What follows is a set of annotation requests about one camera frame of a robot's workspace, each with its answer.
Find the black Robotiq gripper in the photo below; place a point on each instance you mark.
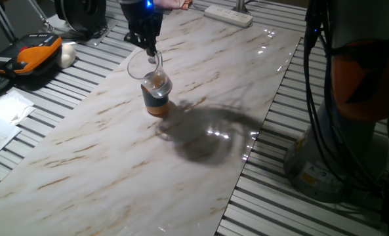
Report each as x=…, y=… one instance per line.
x=141, y=19

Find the clear glass mug with water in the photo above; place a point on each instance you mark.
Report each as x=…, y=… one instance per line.
x=156, y=85

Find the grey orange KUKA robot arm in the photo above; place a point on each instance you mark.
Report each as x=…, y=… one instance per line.
x=361, y=82

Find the orange cup with blue band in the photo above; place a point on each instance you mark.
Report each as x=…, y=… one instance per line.
x=155, y=106

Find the pink cloth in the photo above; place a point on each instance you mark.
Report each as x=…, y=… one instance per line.
x=171, y=4

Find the black round drum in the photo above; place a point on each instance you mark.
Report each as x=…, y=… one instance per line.
x=79, y=16

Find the white rounded object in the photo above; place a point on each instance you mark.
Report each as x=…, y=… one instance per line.
x=67, y=55

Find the white power strip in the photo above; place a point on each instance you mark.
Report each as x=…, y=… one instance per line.
x=228, y=15

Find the orange black teach pendant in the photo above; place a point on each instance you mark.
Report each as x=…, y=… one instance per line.
x=33, y=55

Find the white marble pattern board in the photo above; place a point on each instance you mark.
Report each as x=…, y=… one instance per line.
x=181, y=183

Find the white paper tissue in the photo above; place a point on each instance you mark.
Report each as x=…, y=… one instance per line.
x=10, y=106

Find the slim aluminium post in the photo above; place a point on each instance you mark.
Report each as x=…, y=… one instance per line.
x=240, y=5

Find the dark aluminium frame strut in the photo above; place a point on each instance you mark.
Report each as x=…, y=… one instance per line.
x=3, y=23

